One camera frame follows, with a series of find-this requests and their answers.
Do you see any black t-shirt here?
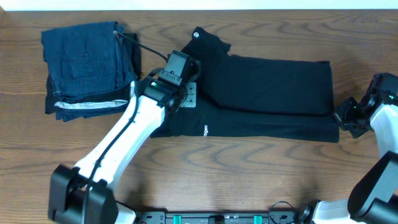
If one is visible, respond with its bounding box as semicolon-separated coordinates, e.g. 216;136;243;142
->
153;27;339;142

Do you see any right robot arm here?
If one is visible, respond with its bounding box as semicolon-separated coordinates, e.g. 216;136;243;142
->
295;73;397;223

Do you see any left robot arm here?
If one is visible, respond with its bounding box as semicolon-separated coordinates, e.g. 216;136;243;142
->
48;82;165;224

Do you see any folded black garment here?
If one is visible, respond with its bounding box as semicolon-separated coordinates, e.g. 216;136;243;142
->
45;33;141;122

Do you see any small black cable loop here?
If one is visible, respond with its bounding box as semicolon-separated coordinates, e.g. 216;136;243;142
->
268;200;300;224

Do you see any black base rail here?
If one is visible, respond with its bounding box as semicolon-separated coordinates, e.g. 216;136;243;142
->
134;210;297;224

